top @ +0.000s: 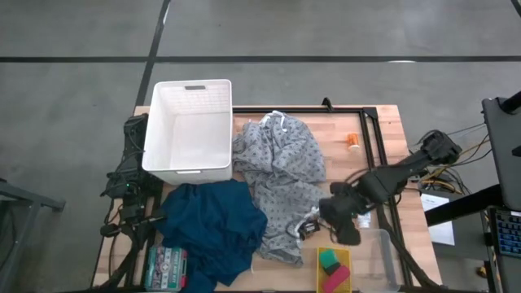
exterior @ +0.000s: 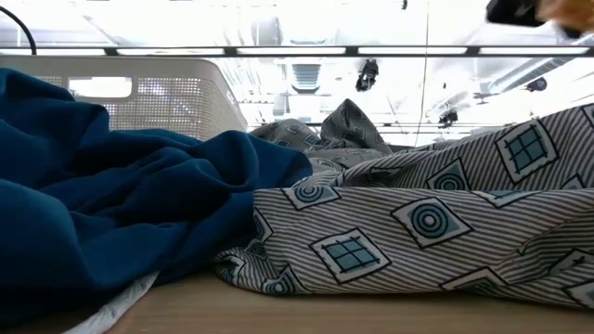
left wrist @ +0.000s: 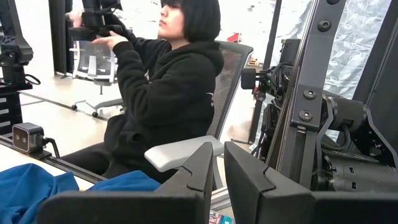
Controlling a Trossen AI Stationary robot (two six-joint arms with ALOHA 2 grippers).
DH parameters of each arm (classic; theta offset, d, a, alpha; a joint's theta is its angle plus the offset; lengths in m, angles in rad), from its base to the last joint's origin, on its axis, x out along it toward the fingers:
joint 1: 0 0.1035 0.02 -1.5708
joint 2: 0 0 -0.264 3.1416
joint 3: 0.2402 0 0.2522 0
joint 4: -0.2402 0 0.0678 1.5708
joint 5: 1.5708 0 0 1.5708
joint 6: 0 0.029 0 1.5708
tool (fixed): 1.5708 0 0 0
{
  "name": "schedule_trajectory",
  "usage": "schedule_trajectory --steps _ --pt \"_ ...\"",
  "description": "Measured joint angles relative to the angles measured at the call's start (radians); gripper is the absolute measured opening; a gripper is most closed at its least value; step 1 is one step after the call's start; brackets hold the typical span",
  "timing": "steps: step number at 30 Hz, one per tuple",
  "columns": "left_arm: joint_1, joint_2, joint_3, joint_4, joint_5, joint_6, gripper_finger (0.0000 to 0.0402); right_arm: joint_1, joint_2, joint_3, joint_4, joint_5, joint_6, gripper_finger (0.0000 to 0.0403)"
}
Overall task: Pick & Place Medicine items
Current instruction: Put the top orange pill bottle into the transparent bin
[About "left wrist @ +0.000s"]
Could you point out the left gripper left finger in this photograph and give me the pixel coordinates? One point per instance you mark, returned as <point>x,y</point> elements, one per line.
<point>140,208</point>

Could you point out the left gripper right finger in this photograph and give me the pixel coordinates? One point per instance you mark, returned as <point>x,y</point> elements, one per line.
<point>280,205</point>

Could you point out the dark blue garment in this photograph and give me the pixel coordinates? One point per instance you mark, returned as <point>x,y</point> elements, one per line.
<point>25,193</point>

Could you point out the person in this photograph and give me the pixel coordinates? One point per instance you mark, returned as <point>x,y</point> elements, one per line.
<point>168,93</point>

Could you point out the grey mesh office chair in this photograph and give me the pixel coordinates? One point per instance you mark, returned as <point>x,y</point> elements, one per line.
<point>231,81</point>

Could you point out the white office chair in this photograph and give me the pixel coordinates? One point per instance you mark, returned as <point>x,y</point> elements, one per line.
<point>93,62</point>

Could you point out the person's hand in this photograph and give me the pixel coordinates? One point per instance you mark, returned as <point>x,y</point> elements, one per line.
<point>74,18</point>
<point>107,40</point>

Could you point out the thin black pole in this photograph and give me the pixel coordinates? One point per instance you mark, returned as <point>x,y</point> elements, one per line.
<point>273,31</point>

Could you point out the silver patterned curtain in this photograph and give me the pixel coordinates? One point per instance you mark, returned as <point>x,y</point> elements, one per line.
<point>357,46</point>

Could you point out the black rig stand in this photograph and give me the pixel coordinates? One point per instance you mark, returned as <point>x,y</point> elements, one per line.
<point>12,56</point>

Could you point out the black table frame rail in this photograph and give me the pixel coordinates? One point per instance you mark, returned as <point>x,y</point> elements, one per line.
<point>71,169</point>

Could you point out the black metal frame upright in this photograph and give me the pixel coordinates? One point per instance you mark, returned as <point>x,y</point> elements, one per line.
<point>311,77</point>

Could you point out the grey camera box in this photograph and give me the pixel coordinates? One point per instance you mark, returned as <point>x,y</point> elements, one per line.
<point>28,138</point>

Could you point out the black post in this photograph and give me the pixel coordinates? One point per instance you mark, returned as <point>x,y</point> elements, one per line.
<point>60,37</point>

